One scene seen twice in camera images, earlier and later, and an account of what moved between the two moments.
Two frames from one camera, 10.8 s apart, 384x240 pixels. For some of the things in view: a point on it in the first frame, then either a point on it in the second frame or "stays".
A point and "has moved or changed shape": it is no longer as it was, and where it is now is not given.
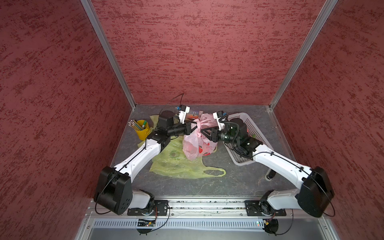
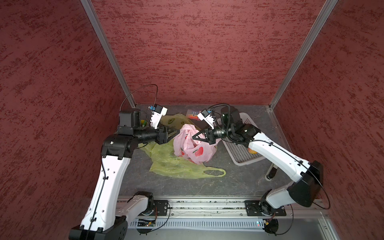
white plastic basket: [253, 130] stays
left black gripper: [188, 128] → [164, 139]
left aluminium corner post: [108, 47] stays
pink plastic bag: [199, 144] has moved or changed shape
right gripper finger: [206, 134] → [196, 137]
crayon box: [195, 115] stays
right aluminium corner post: [315, 31] stays
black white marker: [270, 174] stays
